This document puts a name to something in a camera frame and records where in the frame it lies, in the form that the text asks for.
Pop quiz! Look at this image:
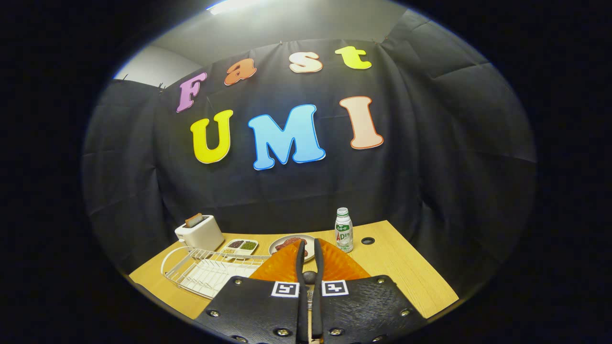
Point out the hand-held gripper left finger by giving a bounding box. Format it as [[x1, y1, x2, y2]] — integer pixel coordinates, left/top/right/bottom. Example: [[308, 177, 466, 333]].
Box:
[[193, 240, 309, 344]]

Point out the white toaster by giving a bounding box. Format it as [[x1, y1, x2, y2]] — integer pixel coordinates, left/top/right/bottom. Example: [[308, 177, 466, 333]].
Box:
[[175, 214, 224, 251]]

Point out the white wire dish rack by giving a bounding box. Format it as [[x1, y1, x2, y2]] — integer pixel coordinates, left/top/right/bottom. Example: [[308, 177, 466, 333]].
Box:
[[161, 246, 271, 300]]

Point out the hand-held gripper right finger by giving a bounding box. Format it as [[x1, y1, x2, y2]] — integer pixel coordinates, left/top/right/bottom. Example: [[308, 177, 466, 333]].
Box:
[[313, 237, 428, 344]]

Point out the white green drink bottle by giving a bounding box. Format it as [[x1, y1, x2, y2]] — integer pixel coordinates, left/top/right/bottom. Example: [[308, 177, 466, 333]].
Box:
[[335, 207, 354, 253]]

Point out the white ribbed drain tray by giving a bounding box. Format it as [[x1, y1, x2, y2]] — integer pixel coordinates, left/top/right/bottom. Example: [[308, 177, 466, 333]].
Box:
[[181, 260, 261, 298]]

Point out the black backdrop cloth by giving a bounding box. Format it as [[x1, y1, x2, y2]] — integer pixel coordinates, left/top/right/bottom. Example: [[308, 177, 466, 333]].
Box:
[[81, 7, 538, 297]]

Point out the white compartment tray with beans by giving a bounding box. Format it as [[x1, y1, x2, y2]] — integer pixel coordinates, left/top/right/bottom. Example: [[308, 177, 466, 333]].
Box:
[[221, 239, 259, 258]]

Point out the beige round plate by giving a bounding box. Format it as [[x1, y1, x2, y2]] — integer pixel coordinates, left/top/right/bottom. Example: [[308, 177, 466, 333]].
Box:
[[269, 234, 317, 262]]

